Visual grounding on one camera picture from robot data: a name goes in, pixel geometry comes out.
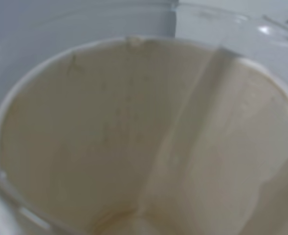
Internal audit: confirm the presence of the blue paper cup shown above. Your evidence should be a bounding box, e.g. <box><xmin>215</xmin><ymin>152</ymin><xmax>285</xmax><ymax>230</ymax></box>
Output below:
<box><xmin>0</xmin><ymin>0</ymin><xmax>288</xmax><ymax>235</ymax></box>

